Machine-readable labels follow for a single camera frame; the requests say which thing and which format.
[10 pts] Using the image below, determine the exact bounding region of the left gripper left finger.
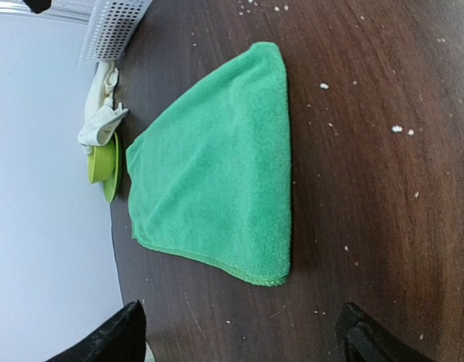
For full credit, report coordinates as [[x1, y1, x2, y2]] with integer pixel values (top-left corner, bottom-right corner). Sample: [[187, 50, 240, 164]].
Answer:
[[50, 301, 146, 362]]

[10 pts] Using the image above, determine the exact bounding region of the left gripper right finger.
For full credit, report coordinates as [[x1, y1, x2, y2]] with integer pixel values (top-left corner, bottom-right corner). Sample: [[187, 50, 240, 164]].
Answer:
[[335, 302, 432, 362]]

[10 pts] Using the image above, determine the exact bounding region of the green microfiber towel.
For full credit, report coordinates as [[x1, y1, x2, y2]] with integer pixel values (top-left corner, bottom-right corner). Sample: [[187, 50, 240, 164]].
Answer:
[[126, 41, 292, 287]]

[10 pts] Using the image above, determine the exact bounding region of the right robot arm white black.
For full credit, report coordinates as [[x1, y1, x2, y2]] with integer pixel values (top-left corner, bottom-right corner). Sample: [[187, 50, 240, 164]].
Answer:
[[23, 0, 52, 14]]

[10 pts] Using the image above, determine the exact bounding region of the green saucer plate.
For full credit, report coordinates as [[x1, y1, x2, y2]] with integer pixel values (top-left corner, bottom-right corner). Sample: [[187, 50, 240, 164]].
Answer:
[[103, 133, 123, 204]]

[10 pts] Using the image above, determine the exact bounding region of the green cup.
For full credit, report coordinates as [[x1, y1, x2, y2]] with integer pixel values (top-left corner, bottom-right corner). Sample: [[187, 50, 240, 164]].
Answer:
[[88, 142, 115, 184]]

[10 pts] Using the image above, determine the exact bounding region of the white cream towel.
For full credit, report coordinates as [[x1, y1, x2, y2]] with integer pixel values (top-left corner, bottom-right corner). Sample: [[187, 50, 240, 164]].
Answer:
[[77, 61, 129, 155]]

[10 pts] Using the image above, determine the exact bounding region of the white plastic basket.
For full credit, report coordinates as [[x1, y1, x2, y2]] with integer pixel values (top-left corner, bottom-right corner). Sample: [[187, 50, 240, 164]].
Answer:
[[78, 0, 152, 67]]

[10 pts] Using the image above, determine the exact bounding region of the right aluminium frame post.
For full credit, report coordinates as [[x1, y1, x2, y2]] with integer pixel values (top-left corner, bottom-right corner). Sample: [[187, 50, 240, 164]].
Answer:
[[0, 0, 96, 25]]

